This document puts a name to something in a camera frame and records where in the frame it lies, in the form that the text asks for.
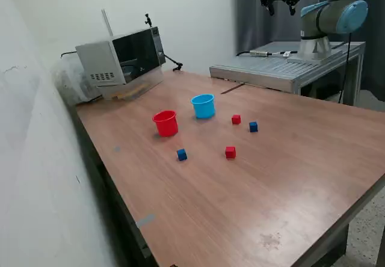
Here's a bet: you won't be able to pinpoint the dark grey curtain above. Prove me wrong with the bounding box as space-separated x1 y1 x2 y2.
234 0 385 102

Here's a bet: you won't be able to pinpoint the grey metal robot stand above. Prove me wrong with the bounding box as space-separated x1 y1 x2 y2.
209 40 366 107

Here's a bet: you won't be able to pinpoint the blue plastic cup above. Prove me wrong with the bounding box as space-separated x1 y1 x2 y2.
190 93 217 120

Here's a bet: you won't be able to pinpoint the clear plastic box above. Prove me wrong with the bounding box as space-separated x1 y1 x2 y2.
96 69 165 102

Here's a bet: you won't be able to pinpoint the red plastic cup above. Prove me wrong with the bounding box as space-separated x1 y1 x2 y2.
152 109 179 138

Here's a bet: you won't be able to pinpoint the thin white rod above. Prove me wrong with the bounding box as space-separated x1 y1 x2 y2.
101 8 114 37

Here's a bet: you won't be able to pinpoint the wooden sticks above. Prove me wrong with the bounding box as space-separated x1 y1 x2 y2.
111 82 150 101

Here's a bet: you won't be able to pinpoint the silver microwave oven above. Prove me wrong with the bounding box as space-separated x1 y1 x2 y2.
75 26 167 87

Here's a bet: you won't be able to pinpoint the clear plastic bag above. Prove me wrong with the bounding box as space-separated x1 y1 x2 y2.
52 59 103 107

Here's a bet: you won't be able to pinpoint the long grey tape strip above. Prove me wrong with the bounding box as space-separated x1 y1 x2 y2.
135 213 156 229

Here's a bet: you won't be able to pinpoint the white tagged cable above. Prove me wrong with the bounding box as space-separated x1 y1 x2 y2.
270 50 298 58

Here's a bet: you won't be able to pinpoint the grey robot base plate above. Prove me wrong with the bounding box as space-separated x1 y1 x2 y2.
287 49 343 65

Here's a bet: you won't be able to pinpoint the black hanging cable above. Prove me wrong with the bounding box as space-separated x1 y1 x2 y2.
336 32 353 104

